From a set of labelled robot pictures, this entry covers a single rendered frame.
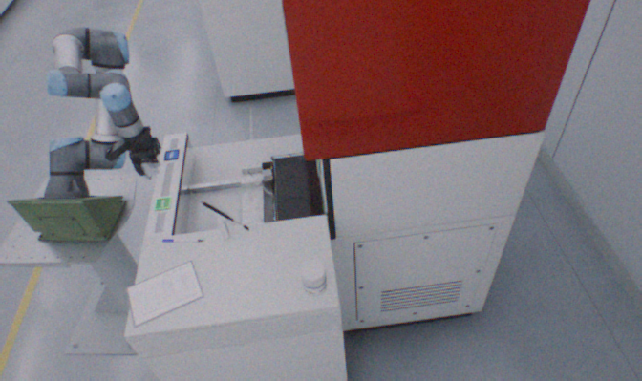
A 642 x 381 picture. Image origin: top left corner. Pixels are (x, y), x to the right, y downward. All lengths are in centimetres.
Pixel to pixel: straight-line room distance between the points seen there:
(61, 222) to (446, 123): 139
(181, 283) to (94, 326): 131
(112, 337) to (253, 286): 136
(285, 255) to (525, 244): 167
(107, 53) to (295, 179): 82
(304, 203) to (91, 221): 77
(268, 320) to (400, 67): 80
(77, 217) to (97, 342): 99
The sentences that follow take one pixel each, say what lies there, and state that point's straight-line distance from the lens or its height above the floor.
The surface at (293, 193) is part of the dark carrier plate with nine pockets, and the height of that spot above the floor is 90.
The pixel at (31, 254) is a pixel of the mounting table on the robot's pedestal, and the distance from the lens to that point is 206.
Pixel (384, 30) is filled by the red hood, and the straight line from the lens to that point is 116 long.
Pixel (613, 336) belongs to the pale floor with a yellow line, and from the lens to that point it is 268.
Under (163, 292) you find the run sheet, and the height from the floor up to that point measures 97.
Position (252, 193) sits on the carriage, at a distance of 180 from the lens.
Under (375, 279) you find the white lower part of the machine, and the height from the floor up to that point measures 51.
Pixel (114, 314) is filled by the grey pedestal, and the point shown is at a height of 1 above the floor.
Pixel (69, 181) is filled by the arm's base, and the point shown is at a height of 101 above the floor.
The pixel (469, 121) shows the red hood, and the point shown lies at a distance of 142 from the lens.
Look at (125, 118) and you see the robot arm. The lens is 146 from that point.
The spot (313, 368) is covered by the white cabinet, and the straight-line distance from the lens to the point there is 174.
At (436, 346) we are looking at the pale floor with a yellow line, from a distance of 240.
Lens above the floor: 218
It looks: 45 degrees down
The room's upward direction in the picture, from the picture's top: 5 degrees counter-clockwise
